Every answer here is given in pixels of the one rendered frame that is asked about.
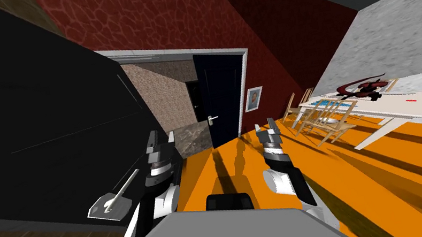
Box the framed portrait picture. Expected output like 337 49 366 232
241 85 267 113

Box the white long table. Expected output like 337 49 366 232
295 66 422 160

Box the silver lever door handle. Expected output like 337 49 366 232
80 167 149 227

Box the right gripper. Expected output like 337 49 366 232
253 115 286 155

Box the dark blue door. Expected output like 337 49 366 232
191 46 259 150

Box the black door leaf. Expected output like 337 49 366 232
0 0 182 237

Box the wooden chair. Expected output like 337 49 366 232
277 92 302 124
310 97 366 148
287 96 345 140

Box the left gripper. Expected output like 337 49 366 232
141 127 180 170

